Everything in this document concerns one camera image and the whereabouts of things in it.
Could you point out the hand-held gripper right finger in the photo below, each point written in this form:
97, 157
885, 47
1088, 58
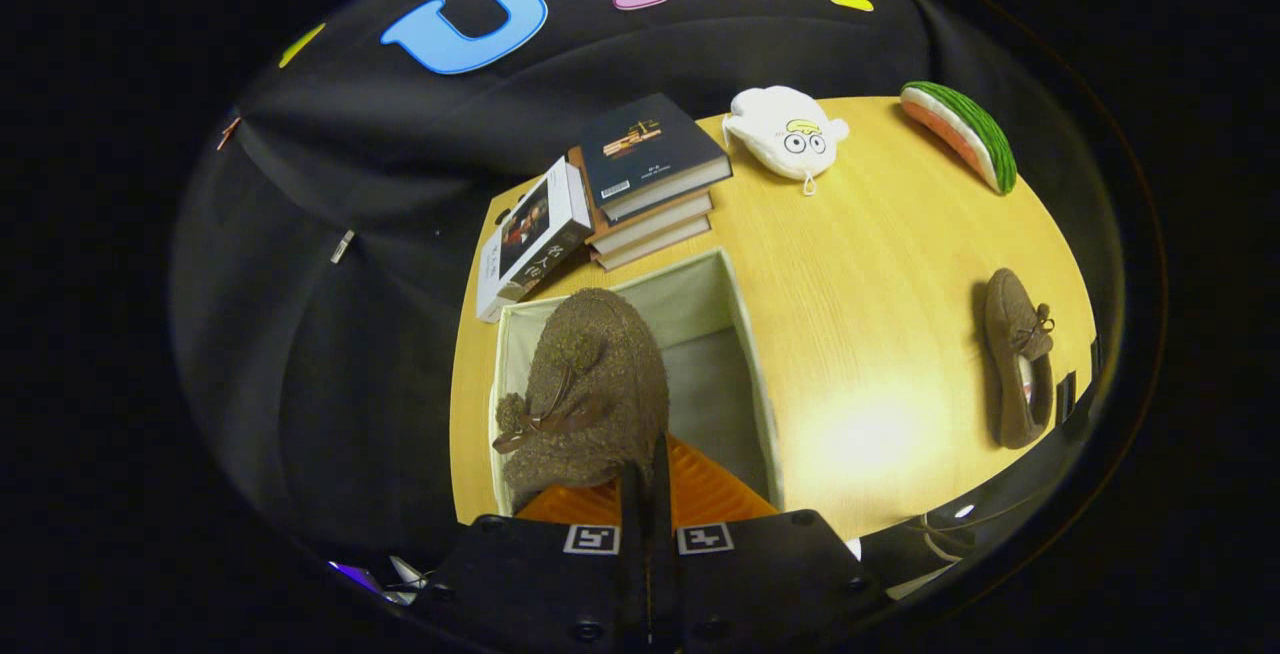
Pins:
663, 574

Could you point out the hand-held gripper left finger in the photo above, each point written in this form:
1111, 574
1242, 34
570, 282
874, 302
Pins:
632, 554

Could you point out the grey fabric storage box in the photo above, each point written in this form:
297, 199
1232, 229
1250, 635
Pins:
720, 384

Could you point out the brown fuzzy shoe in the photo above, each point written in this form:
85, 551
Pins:
590, 364
1005, 334

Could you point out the brown book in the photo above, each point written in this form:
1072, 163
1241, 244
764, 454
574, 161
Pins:
655, 244
655, 219

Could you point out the white book with photo cover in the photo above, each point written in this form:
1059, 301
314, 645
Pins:
540, 229

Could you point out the black backdrop cloth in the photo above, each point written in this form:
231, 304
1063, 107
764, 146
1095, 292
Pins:
330, 354

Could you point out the black hardcover book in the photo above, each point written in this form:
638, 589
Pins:
650, 149

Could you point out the silver clip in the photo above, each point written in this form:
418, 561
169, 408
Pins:
343, 246

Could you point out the black table edge clamp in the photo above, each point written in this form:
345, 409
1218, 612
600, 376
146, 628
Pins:
1096, 356
1066, 399

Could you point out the white plush toy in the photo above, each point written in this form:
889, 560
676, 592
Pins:
780, 134

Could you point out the watermelon slice plush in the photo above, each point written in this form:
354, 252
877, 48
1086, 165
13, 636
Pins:
985, 139

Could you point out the pink clip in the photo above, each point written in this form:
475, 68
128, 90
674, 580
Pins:
228, 133

